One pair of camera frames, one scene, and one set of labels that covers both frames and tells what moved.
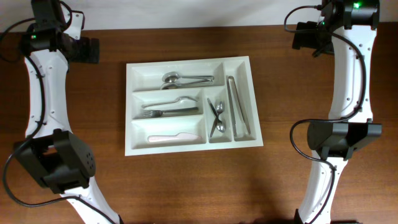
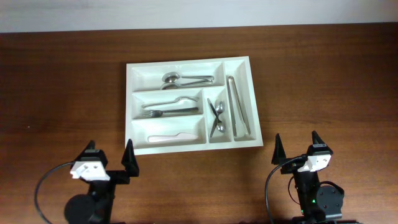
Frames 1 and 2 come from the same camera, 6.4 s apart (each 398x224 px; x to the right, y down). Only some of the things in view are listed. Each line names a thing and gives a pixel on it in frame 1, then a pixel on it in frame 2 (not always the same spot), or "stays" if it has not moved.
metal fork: x=158 y=112 stays
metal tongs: x=229 y=78 stays
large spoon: x=175 y=86 stays
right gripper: x=306 y=40 → x=278 y=154
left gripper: x=85 y=55 → x=131 y=166
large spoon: x=173 y=77 stays
